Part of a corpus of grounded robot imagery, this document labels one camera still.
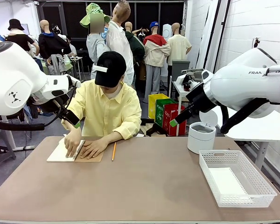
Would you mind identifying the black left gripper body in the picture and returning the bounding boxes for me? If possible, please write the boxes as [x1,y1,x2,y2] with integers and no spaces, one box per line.
[43,93,70,114]

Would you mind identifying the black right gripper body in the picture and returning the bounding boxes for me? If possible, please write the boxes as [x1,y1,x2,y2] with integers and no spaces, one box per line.
[186,82,217,112]

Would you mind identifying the brown spiral notebook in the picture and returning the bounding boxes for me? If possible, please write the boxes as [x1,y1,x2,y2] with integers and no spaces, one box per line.
[46,137,105,163]

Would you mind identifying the person left forearm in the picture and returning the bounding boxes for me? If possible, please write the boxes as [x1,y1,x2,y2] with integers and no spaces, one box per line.
[100,132,123,147]

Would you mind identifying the person right forearm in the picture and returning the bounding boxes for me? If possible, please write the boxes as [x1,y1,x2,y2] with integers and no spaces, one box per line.
[66,127,82,140]

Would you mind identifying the person right hand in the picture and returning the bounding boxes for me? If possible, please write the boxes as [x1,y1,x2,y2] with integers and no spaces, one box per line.
[64,134,82,158]

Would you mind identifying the person left hand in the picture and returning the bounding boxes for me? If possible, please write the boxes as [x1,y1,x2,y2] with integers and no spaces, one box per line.
[80,139,108,160]

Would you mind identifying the red recycling box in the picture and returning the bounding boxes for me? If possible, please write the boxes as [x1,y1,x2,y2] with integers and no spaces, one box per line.
[162,104,187,137]

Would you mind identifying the white round bin lid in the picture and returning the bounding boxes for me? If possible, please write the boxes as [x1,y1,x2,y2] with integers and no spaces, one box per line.
[199,110,218,128]

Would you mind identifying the green recycling box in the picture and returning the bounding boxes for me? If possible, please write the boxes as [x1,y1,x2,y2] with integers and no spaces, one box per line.
[155,98,178,128]

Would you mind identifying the small white side table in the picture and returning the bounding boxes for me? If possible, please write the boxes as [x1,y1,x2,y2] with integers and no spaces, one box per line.
[171,81,189,136]

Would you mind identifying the grey metal tray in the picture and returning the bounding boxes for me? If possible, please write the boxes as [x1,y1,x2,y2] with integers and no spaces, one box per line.
[182,68,205,77]

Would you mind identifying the white cylindrical trash bin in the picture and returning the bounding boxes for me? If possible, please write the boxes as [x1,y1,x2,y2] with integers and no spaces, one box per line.
[187,121,217,154]

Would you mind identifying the yellow recycling box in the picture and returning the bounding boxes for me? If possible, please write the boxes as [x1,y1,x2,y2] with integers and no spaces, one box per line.
[148,93,170,119]

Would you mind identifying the tan cardboard pieces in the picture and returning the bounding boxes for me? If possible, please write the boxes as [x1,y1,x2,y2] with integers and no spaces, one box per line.
[140,123,166,138]

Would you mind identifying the grey cabinet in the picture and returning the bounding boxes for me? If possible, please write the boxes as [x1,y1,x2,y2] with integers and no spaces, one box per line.
[172,60,191,81]

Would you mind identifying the person torso yellow shirt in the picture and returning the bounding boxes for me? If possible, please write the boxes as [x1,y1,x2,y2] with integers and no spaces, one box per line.
[62,79,142,140]

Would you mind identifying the mannequin cream shirt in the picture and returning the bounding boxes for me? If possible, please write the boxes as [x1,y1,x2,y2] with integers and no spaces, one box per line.
[167,22,192,66]

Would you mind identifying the background person white shirt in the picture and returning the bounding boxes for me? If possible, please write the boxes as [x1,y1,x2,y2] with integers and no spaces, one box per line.
[65,36,77,56]

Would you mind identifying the mannequin black sweater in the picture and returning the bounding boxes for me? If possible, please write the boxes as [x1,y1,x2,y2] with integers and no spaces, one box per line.
[38,20,72,75]

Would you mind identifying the mannequin red beige jacket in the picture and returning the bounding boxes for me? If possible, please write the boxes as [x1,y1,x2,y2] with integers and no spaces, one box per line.
[143,25,171,103]

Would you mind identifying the black baseball cap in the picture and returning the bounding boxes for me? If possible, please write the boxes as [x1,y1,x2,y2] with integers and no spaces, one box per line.
[92,51,127,89]

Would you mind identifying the large white table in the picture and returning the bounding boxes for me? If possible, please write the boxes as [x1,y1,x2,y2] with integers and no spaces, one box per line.
[211,106,280,170]

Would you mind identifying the mannequin grey hoodie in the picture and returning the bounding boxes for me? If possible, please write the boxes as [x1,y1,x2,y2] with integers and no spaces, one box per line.
[86,13,112,80]

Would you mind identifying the mannequin black top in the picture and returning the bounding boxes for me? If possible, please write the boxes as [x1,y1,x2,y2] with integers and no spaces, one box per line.
[5,25,40,58]

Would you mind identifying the mannequin dark green jacket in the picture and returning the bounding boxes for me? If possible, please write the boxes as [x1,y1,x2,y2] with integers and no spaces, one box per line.
[125,21,146,80]

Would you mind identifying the mannequin white shirt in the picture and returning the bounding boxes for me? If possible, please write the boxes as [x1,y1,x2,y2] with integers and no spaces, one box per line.
[106,0,135,86]

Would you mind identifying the black bucket hat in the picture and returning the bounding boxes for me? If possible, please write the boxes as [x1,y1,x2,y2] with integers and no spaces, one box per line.
[7,18,25,31]

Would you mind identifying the green checked sun hat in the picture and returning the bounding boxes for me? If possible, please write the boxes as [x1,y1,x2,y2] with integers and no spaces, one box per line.
[79,2,112,28]

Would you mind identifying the white perforated plastic basket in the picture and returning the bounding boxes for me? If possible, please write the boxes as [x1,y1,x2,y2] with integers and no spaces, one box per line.
[198,150,278,208]

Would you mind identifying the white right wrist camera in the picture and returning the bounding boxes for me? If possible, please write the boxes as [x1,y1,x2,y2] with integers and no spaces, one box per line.
[175,70,203,87]

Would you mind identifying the black left arm hose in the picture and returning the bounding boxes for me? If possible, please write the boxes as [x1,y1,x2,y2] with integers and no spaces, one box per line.
[0,81,77,131]

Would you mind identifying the black arm hose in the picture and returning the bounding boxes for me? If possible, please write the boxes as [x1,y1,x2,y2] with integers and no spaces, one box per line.
[220,98,270,134]
[0,81,77,131]

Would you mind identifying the black right arm hose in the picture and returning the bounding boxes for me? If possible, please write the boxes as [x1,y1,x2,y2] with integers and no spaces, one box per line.
[220,98,270,134]

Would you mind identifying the black wall pipe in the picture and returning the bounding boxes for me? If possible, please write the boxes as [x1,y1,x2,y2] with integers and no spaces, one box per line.
[203,0,219,63]
[213,0,231,73]

